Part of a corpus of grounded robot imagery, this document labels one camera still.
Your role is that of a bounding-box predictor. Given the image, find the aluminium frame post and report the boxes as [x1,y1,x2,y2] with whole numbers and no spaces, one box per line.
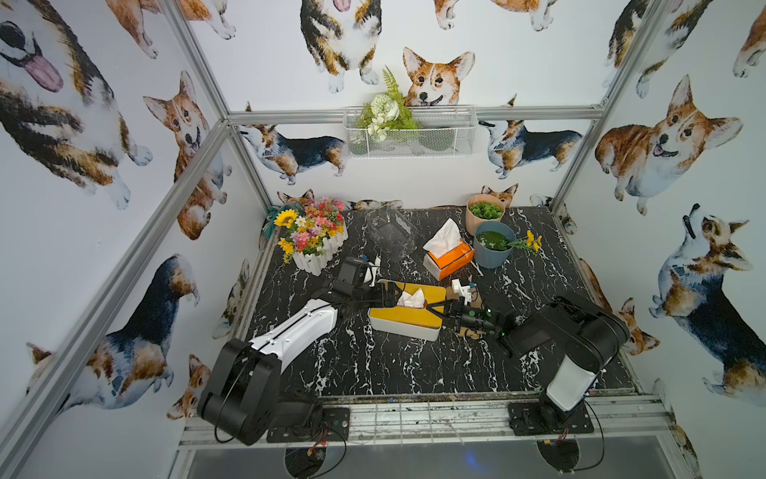
[549,0,668,211]

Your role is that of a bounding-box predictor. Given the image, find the yellow artificial flower sprig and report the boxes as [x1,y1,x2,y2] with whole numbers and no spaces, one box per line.
[500,231,543,253]

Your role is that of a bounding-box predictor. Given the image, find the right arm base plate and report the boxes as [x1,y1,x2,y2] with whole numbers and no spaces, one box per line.
[508,401,594,436]

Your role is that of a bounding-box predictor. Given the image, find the peach succulent pot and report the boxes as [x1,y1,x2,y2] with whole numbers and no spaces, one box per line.
[466,194,506,236]

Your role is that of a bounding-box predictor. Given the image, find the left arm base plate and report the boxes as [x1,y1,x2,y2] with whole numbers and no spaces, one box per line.
[265,406,351,443]

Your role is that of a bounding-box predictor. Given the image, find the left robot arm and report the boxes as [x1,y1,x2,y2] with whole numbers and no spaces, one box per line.
[197,257,385,445]

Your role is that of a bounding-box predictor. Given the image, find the clear plastic box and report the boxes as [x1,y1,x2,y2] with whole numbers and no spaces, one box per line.
[365,209,416,259]

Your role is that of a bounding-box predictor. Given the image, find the colourful flowers white fence planter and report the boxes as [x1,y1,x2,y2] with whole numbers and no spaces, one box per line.
[263,199,348,277]

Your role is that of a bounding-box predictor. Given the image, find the blue-grey flower pot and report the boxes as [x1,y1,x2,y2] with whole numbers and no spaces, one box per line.
[474,222,517,269]

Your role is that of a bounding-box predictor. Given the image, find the white green artificial bouquet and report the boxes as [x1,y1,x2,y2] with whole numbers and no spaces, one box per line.
[354,66,422,145]

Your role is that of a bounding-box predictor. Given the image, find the white wire wall basket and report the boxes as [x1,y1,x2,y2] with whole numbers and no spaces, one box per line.
[343,106,478,159]

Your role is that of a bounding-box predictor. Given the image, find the light wooden lid board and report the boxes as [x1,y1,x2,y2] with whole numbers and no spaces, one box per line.
[458,287,485,340]

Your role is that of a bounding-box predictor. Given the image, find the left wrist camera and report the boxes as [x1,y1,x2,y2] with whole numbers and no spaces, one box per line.
[363,257,381,287]

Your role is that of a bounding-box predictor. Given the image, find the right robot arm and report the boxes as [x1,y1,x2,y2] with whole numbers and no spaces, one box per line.
[426,291,630,435]

